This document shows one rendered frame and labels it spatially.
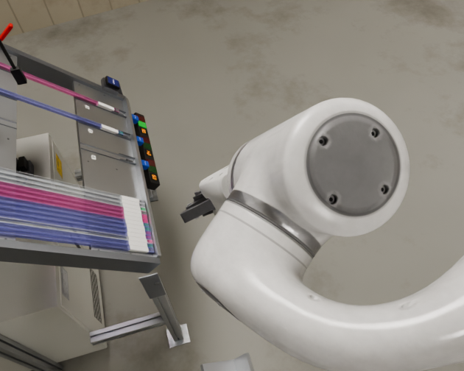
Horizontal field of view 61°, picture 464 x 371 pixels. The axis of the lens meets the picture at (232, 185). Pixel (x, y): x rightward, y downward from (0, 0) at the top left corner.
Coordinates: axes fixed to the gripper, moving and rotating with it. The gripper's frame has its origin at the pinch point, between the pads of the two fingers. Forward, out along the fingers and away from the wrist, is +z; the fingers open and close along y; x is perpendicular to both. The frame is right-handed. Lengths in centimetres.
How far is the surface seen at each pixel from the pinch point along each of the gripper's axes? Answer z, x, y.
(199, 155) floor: 170, -11, -29
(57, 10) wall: 250, -153, -3
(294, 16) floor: 223, -71, -154
